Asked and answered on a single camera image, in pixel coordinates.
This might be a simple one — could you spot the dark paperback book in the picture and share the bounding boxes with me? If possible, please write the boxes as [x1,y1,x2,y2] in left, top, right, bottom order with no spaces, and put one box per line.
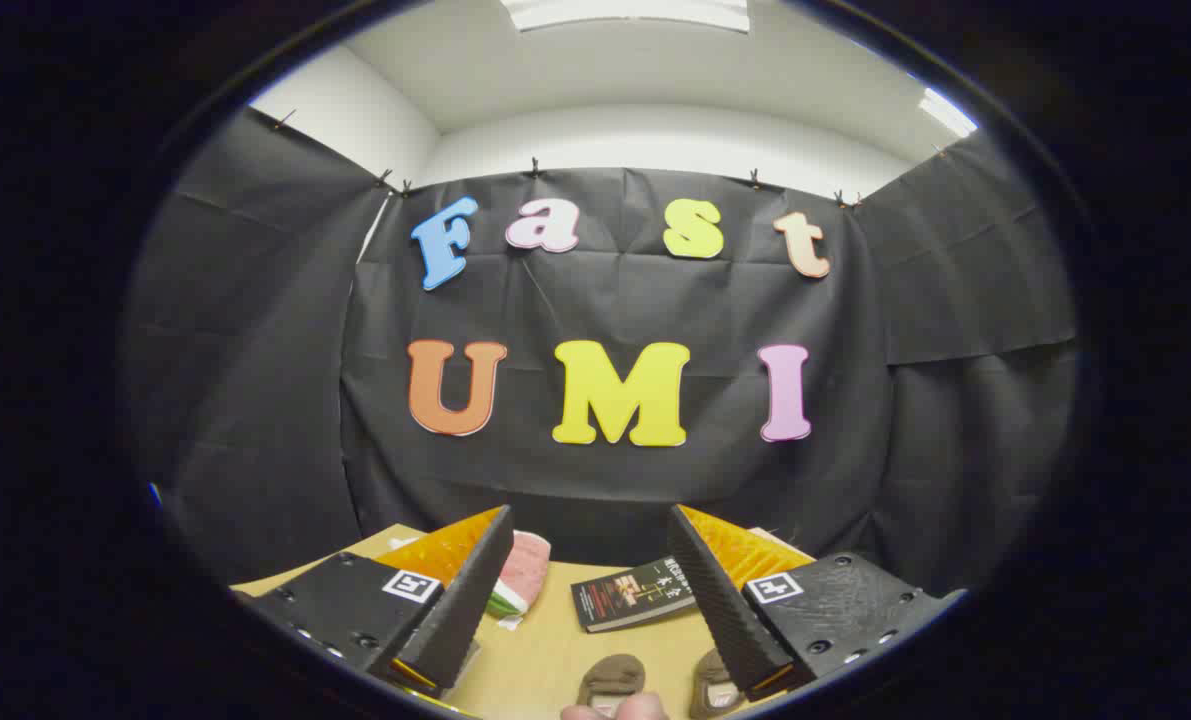
[570,557,698,634]

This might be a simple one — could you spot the small ceiling light panel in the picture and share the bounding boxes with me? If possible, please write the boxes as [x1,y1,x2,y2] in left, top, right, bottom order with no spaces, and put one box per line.
[918,87,979,138]

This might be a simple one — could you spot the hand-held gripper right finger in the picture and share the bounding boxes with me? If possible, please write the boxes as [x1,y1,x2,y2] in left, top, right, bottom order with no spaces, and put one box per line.
[667,504,964,703]

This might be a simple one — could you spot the brown fuzzy shoe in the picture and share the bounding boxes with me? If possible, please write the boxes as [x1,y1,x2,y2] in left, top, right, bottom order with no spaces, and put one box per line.
[689,648,748,720]
[577,654,647,717]

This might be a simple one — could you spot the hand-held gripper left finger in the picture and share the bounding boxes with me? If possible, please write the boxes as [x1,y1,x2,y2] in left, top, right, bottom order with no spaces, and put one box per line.
[240,505,516,699]

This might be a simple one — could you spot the long ceiling light panel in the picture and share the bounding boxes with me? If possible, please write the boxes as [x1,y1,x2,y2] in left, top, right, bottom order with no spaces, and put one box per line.
[500,0,752,33]

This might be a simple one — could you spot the black backdrop cloth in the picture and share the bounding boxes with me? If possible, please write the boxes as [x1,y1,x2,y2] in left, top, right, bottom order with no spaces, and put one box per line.
[120,105,1081,601]

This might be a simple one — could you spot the watermelon slice plush toy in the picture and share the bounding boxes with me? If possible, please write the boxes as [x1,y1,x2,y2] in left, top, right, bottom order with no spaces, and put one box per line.
[485,530,553,619]

